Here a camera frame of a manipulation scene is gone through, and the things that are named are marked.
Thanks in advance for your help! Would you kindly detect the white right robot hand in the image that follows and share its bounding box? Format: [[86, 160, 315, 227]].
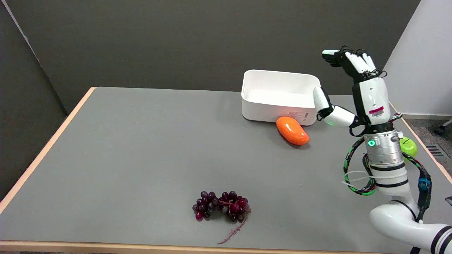
[[313, 47, 398, 128]]

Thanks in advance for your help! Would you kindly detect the green apple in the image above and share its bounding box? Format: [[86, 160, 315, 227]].
[[399, 137, 418, 161]]

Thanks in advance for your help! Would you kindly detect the black chair base leg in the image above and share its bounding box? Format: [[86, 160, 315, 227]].
[[434, 119, 452, 136]]

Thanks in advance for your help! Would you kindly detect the black floor vent grille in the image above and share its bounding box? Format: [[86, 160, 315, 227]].
[[425, 145, 446, 157]]

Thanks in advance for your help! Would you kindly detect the orange mango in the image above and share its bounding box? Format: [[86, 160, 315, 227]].
[[276, 116, 310, 146]]

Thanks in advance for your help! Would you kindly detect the white plastic bin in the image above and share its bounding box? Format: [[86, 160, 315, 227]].
[[241, 69, 321, 126]]

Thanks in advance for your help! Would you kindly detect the dark red grape bunch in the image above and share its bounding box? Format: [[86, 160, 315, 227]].
[[192, 191, 251, 244]]

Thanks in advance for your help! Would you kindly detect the green black braided cable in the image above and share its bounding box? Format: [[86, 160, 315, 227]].
[[344, 136, 377, 196]]

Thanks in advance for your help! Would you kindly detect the black cable with blue connector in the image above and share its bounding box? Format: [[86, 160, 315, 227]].
[[403, 152, 433, 224]]

